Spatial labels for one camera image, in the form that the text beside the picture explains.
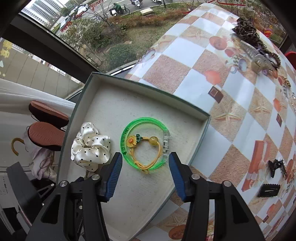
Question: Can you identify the yellow flower hair tie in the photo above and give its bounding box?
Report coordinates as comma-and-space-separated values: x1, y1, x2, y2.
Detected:
126, 133, 163, 174

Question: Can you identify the black scalloped snap clip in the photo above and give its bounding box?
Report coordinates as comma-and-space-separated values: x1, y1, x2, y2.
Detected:
257, 184, 280, 197

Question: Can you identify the white polka dot scrunchie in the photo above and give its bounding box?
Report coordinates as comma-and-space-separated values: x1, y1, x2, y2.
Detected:
71, 122, 111, 172

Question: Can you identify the green-rimmed white tray box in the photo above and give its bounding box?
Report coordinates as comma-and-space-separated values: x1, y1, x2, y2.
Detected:
58, 73, 210, 240

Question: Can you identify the green translucent bangle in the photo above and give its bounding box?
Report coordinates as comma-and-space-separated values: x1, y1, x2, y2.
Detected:
120, 117, 171, 174

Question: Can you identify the pink-soled slipper lower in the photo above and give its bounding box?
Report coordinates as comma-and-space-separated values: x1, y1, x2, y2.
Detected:
27, 122, 66, 152

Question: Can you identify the pink-soled slipper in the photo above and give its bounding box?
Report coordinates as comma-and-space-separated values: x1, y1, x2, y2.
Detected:
29, 100, 69, 129
27, 122, 66, 152

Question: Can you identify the small black claw clip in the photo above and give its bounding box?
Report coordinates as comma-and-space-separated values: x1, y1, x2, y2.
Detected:
268, 159, 287, 178

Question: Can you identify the pink-soled slipper upper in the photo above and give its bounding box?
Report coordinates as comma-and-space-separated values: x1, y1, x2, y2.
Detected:
29, 100, 69, 129

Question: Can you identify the checkered patterned tablecloth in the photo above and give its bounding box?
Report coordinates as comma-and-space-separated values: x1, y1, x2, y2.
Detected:
126, 3, 295, 240

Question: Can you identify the brown braided headband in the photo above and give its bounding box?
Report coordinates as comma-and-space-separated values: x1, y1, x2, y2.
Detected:
258, 45, 281, 69

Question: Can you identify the leopard print scrunchie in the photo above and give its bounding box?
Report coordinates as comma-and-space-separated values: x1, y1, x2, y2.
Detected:
232, 17, 262, 49

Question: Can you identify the red plastic stool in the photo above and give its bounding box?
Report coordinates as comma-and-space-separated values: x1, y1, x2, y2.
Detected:
285, 51, 296, 68

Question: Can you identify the silver chain necklace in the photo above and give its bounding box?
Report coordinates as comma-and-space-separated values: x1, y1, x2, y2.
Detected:
283, 77, 296, 121

